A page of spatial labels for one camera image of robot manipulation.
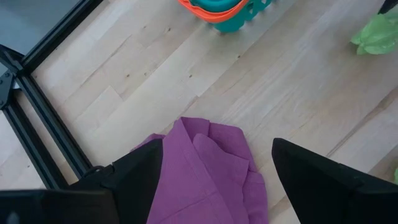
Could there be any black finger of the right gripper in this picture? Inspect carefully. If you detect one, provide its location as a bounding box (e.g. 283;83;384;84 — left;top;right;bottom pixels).
377;0;398;15

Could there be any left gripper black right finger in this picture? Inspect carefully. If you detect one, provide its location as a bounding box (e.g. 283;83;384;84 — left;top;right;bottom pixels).
271;138;398;224

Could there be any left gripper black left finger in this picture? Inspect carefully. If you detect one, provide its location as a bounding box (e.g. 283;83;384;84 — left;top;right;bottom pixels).
100;138;164;224

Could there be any teal basket with orange rim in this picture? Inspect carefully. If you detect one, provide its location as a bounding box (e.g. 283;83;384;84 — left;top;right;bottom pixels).
177;0;275;34

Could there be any purple cloth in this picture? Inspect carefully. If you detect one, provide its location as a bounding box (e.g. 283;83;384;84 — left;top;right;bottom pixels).
130;116;270;224

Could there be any black aluminium table frame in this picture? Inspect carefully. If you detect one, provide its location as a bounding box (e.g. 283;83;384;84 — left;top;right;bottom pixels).
0;0;104;190

